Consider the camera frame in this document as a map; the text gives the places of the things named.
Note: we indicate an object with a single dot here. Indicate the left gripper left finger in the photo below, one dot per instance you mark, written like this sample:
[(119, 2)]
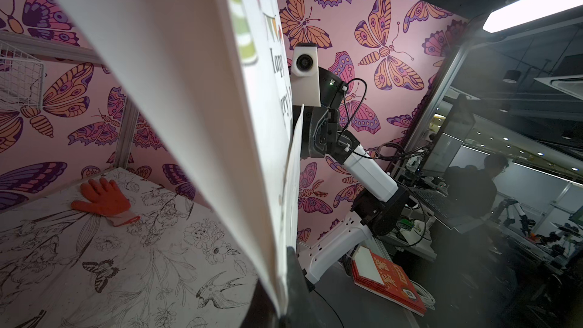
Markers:
[(261, 312)]

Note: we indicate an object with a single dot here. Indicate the white paper bag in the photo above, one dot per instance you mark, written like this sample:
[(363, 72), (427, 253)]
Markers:
[(211, 77)]

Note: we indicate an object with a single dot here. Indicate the red rubber glove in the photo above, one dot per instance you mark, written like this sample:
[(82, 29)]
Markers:
[(104, 198)]

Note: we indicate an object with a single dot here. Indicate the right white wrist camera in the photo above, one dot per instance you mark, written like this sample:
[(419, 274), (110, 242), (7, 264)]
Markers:
[(305, 81)]

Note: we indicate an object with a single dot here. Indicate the seated person dark shirt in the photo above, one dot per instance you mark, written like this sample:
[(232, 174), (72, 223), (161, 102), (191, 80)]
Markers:
[(473, 190)]

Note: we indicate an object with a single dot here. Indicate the white wire wall basket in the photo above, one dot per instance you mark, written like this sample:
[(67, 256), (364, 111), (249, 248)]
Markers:
[(22, 79)]

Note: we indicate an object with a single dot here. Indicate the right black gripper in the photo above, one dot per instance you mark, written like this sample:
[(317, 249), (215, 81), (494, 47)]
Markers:
[(320, 132)]

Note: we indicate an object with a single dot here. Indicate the red printed box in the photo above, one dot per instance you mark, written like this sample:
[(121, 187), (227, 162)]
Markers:
[(386, 280)]

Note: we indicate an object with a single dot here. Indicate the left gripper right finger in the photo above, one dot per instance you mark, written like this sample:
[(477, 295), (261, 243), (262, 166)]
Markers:
[(300, 312)]

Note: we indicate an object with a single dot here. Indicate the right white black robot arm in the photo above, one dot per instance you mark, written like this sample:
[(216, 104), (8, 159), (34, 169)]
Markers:
[(378, 200)]

